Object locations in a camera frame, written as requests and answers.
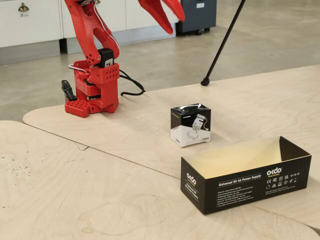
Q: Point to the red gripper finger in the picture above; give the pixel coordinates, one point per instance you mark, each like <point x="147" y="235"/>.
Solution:
<point x="178" y="10"/>
<point x="157" y="15"/>

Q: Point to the small black white box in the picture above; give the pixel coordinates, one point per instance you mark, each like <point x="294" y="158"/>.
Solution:
<point x="190" y="125"/>

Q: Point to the red robot arm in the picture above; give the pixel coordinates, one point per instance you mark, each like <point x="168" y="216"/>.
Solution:
<point x="87" y="30"/>

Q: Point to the open black yellow box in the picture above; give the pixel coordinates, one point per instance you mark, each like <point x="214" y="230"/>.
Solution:
<point x="237" y="190"/>

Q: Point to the white cabinet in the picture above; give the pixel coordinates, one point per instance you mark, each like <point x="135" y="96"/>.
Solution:
<point x="135" y="15"/>
<point x="37" y="25"/>

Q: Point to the dark blue rolling cabinet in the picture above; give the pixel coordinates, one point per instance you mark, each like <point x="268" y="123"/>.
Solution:
<point x="200" y="17"/>

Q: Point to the black tripod leg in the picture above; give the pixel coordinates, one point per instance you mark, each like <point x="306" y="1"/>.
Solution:
<point x="220" y="52"/>

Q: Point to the black table clamp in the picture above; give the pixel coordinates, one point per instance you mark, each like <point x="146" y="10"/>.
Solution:
<point x="66" y="87"/>

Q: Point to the small cabinet label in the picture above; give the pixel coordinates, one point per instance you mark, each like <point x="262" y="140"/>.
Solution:
<point x="24" y="15"/>

